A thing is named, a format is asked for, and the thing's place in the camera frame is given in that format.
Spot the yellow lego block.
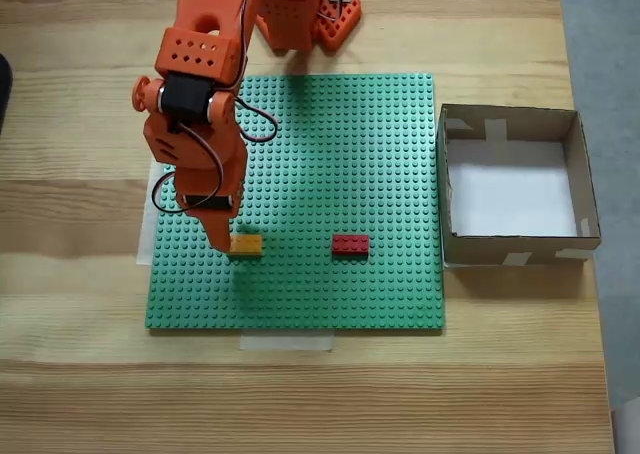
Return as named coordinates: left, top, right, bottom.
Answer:
left=228, top=234, right=264, bottom=259

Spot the green lego baseplate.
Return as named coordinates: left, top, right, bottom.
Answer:
left=144, top=72, right=446, bottom=335

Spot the red lego block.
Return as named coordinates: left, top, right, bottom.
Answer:
left=331, top=233, right=372, bottom=259

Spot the open cardboard box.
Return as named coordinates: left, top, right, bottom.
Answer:
left=435, top=103, right=602, bottom=270

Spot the masking tape strip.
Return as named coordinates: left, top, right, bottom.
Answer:
left=238, top=331, right=335, bottom=353
left=136, top=161, right=162, bottom=267

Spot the black device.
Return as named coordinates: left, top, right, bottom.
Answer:
left=0, top=53, right=14, bottom=135

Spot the white paper sheet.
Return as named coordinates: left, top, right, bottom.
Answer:
left=446, top=141, right=580, bottom=238

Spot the gripper servo cable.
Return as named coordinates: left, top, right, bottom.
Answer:
left=151, top=121, right=226, bottom=214

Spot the arm servo cable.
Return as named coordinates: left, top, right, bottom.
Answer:
left=234, top=0, right=279, bottom=144

